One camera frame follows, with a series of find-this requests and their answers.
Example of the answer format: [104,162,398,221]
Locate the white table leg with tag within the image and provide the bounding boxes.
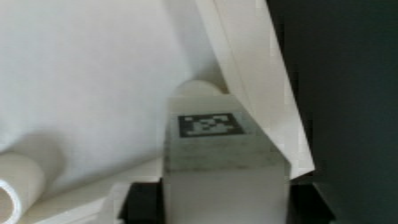
[162,81,292,224]

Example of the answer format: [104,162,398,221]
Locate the white square tabletop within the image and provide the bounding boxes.
[0,0,315,224]

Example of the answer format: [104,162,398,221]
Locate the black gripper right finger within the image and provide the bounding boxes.
[287,183,336,224]

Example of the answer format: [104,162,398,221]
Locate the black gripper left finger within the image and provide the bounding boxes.
[111,182,166,224]

